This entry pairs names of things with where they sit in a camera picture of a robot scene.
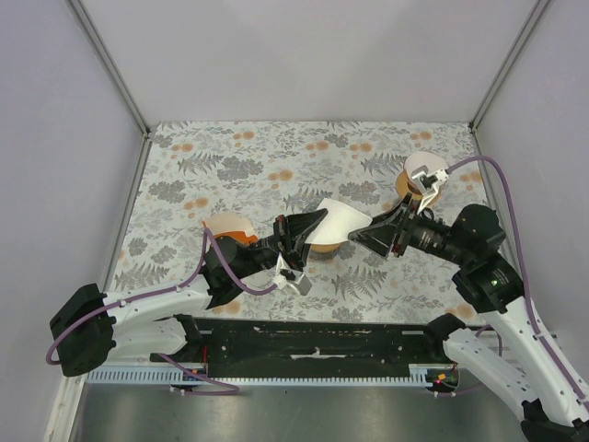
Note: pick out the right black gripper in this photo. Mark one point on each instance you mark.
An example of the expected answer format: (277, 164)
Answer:
(379, 237)

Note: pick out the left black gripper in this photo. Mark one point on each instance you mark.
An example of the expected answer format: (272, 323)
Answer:
(291, 233)

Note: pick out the wooden ring dripper holder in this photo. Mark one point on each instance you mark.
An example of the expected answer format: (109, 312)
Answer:
(404, 186)

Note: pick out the orange coffee filter box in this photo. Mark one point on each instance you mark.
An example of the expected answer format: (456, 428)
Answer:
(231, 225)

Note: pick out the white paper coffee filter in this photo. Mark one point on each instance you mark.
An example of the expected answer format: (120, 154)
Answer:
(426, 159)

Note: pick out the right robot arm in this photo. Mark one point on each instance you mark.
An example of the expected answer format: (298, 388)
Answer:
(547, 396)

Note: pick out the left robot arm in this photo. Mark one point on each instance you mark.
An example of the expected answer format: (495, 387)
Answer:
(94, 327)

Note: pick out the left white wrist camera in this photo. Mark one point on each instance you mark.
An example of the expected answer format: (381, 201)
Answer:
(290, 280)

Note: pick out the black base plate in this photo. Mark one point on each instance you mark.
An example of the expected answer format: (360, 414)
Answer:
(296, 349)

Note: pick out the light blue cable duct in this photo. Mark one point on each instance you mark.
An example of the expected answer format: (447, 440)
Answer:
(163, 375)

